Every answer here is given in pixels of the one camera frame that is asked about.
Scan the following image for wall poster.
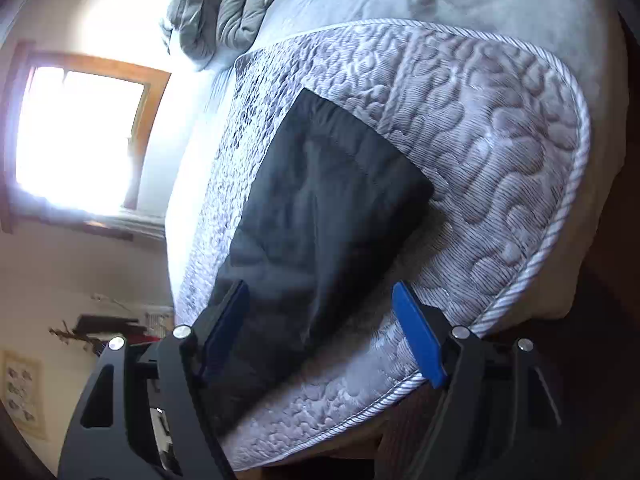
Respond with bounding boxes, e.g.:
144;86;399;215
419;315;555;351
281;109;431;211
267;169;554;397
0;350;48;442

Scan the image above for grey quilted bedspread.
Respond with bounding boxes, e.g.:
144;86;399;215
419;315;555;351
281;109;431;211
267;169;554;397
172;19;592;472

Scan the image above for wooden framed window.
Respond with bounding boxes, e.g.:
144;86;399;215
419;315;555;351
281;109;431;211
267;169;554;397
0;40;173;242

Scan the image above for grey bundled comforter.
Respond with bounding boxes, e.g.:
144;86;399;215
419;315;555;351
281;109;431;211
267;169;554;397
159;0;296;72

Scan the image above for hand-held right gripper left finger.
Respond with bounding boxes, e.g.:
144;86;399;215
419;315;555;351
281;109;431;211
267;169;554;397
57;280;250;480

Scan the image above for white wall cable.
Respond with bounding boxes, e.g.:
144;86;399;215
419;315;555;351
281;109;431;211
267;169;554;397
91;291;132;312

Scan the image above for white wire rack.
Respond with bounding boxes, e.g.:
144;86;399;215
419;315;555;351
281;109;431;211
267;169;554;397
145;311;174;345

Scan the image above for dark branch coat rack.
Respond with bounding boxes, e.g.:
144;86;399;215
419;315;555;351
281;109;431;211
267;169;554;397
48;319;103;357

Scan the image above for bed with grey sheet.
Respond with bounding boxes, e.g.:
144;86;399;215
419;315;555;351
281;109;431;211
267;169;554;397
162;0;631;471

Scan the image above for black folded cloth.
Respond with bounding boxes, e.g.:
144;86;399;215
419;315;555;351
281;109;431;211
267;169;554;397
75;313;142;334

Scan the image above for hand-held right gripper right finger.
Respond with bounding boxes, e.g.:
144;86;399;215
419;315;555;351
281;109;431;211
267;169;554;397
391;281;586;480

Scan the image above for black pants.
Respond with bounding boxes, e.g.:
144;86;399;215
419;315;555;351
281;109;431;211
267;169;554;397
197;87;435;438

